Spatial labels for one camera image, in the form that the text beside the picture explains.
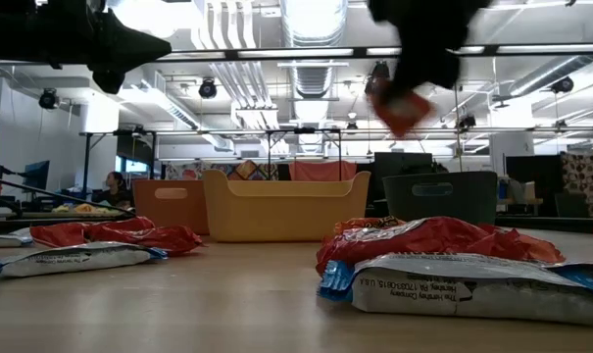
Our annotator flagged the orange hanging cloth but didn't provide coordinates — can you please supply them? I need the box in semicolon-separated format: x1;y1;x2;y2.
289;160;359;182

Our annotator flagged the overhead beam with strip lights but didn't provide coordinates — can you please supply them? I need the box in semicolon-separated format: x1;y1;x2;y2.
171;44;593;63

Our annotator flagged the large silver ventilation duct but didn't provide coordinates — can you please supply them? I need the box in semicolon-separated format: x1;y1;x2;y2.
279;0;350;154

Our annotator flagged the black background rig frame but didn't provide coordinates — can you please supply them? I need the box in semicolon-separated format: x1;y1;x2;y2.
78;126;346;171

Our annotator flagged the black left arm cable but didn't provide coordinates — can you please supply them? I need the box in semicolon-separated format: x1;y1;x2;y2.
0;171;136;218

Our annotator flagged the orange Reese's pack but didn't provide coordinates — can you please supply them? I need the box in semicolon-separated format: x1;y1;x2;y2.
333;216;406;235
367;77;435;139

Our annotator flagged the yellow plastic bin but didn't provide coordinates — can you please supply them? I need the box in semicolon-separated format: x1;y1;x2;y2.
202;169;371;243

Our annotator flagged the colourful patterned quilt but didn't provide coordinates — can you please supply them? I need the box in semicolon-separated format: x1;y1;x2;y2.
163;159;281;181

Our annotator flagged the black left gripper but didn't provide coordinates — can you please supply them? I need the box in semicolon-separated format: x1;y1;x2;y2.
35;0;173;95

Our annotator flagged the black monitor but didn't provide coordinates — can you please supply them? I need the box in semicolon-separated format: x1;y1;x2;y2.
372;151;435;178

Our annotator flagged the red KitKat bar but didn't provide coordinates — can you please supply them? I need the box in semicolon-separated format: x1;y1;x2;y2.
82;216;205;257
315;216;503;276
29;221;94;249
476;223;567;266

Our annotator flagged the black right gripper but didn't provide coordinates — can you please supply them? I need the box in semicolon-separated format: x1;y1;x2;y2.
367;0;493;97

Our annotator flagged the polka-dot cloth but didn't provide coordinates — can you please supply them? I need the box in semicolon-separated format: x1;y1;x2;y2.
560;150;593;220

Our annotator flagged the white blue Hershey's bar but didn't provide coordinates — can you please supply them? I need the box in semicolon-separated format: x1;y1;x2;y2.
0;227;34;248
318;252;593;328
0;241;169;278

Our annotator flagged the black screen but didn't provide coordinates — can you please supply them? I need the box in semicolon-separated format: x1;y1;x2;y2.
505;154;565;186

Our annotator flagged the seated person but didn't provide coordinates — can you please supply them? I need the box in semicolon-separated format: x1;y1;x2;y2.
95;171;134;210

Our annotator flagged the tray of yellow items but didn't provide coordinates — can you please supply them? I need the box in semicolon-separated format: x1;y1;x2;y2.
30;203;130;221

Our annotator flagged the orange plastic bin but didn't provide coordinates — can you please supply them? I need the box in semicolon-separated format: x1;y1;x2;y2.
131;178;211;235

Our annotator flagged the teal plastic bin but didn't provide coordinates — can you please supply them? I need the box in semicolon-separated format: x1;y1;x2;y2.
382;171;499;227

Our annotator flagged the dark computer monitor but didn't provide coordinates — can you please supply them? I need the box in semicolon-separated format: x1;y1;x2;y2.
21;160;51;192

